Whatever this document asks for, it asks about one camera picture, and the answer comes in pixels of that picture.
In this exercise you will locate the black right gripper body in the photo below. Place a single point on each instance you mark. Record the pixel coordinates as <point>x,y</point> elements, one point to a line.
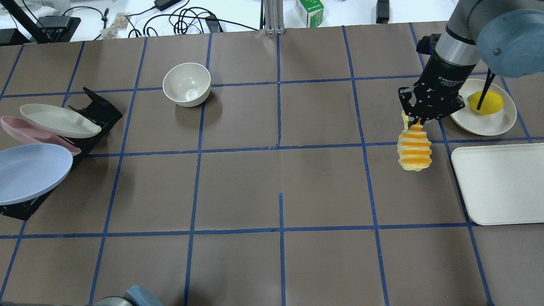
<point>444,77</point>

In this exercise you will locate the yellow striped bread loaf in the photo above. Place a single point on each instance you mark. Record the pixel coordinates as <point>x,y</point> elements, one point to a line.
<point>413,148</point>

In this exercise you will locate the blue round plate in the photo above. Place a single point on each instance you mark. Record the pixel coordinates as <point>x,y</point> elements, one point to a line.
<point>31,170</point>

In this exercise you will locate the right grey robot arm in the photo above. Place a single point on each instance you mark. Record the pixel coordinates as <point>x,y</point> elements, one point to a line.
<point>507,35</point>

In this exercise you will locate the cream round plate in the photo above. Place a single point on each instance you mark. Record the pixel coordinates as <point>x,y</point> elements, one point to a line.
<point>485,124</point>

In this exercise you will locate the cream oval plate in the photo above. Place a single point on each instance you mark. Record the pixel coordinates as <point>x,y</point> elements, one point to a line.
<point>59,121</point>

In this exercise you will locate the pink plate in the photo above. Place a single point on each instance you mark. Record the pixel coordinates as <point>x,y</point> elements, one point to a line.
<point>27,134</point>

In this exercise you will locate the yellow lemon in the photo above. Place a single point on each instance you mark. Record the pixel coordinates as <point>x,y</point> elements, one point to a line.
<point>492,103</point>

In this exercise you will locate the white rectangular tray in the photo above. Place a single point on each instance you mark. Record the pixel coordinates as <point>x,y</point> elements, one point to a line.
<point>502,184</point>

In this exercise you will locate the green white carton box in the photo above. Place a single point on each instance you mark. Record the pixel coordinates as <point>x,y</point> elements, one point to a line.
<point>311,12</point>

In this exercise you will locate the cream ceramic bowl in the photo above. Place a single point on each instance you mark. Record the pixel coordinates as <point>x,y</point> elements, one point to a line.
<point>187,84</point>

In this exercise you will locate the black power adapter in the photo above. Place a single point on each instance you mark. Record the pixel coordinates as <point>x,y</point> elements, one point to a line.
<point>163,5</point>

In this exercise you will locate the black dish rack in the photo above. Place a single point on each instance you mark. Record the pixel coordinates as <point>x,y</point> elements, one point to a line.
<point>99,111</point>

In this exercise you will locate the aluminium frame post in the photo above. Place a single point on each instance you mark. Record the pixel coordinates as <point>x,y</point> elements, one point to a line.
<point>272,21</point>

